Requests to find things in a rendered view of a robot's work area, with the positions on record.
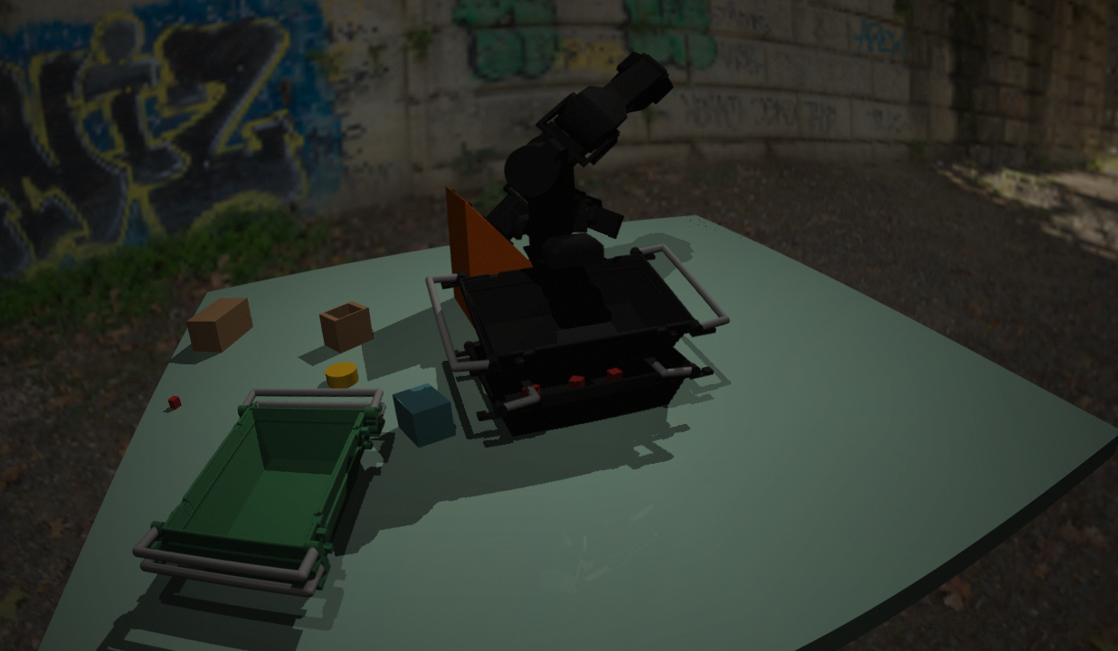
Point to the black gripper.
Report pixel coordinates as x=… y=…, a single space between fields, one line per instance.
x=552 y=246

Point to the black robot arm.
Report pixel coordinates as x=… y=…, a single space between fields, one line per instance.
x=586 y=121

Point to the yellow short cylinder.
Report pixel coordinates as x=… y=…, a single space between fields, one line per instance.
x=341 y=375

